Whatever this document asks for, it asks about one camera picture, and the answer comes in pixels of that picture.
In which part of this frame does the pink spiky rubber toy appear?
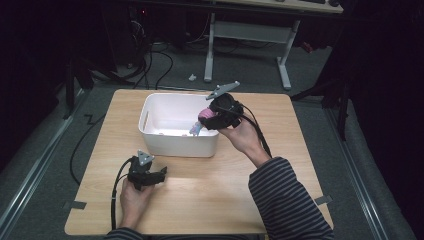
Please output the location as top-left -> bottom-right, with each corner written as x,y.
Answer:
198,107 -> 220,123

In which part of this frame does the black floor cable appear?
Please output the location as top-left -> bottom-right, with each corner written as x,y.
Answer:
68,113 -> 106,186

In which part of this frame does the person's left hand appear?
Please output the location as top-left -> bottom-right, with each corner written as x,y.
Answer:
119,179 -> 155,228

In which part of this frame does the bundle of black cables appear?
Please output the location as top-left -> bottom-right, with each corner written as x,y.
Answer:
128,13 -> 175,90

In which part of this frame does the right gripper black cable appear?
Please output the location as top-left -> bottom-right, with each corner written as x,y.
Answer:
213,103 -> 273,159

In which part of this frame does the grey metal frame desk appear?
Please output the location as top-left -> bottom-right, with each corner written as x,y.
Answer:
203,0 -> 344,91

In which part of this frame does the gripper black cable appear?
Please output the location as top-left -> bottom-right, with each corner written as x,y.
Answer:
110,157 -> 134,232
213,103 -> 273,159

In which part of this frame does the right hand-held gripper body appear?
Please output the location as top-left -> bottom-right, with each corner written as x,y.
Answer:
205,80 -> 245,131

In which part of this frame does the small light blue toy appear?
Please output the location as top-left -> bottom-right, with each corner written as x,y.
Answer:
188,121 -> 205,137

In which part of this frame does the metal floor rail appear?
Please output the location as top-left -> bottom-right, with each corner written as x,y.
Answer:
324,106 -> 392,240
0,88 -> 86,233

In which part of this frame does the person's right hand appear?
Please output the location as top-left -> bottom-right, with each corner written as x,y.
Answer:
217,114 -> 272,168

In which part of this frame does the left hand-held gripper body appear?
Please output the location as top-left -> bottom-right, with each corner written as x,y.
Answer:
127,149 -> 165,192

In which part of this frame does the grey tape strip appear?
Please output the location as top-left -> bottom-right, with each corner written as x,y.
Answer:
62,200 -> 88,211
314,195 -> 334,206

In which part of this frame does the black stand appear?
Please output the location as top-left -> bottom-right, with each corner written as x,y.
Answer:
290,78 -> 353,142
62,58 -> 96,120

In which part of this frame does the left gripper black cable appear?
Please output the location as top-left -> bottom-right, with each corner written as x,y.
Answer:
110,157 -> 134,232

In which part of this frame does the white plastic bin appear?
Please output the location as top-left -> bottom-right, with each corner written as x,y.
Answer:
138,92 -> 220,158

